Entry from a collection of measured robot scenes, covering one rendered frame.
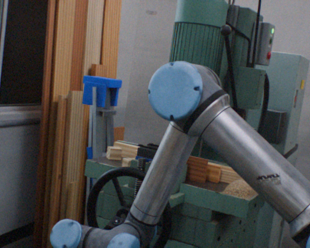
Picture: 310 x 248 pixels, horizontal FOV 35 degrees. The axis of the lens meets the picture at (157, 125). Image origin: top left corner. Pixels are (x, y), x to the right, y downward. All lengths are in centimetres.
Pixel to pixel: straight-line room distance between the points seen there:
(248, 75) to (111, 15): 198
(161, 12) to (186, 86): 335
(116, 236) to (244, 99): 90
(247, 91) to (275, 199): 94
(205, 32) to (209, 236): 66
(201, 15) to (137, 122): 275
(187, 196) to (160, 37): 280
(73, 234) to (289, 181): 49
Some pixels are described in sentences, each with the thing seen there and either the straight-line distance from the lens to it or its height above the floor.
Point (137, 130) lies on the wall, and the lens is 431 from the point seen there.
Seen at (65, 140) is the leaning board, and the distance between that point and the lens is 304.
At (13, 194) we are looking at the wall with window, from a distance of 323.
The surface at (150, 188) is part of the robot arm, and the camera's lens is 116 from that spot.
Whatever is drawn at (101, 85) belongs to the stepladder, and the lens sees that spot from 254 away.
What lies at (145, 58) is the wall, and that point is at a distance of 428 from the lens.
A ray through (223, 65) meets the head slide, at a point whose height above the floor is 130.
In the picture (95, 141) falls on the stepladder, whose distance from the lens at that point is 255.
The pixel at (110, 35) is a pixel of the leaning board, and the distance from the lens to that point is 364.
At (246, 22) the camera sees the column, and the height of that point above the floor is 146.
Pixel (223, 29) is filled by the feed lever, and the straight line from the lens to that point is 155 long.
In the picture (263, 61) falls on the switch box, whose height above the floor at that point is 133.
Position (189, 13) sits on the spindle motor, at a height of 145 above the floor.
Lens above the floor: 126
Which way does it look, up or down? 7 degrees down
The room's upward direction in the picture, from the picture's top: 8 degrees clockwise
